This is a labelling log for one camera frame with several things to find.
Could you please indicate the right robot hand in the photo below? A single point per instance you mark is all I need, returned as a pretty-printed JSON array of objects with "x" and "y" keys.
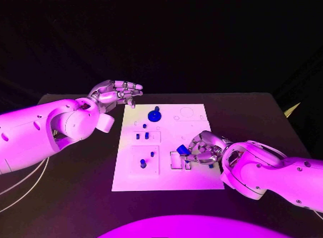
[{"x": 206, "y": 146}]

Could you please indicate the blue long cylinder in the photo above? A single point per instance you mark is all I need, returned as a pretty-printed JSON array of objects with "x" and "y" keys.
[{"x": 143, "y": 163}]

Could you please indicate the blue gear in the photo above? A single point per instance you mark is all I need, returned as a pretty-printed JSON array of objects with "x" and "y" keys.
[{"x": 153, "y": 116}]

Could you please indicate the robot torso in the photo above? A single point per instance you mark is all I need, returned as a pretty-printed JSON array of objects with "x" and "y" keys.
[{"x": 193, "y": 228}]

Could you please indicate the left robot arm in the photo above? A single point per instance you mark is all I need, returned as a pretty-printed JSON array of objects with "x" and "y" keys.
[{"x": 25, "y": 133}]

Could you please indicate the white task board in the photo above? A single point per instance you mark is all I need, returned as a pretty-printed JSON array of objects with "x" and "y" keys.
[{"x": 166, "y": 178}]

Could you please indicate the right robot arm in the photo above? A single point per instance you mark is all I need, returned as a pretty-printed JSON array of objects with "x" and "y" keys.
[{"x": 284, "y": 176}]

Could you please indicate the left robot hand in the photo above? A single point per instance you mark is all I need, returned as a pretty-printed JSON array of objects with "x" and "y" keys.
[{"x": 110, "y": 94}]

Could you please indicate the blue block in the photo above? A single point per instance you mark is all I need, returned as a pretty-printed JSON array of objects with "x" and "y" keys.
[
  {"x": 146, "y": 135},
  {"x": 182, "y": 149}
]

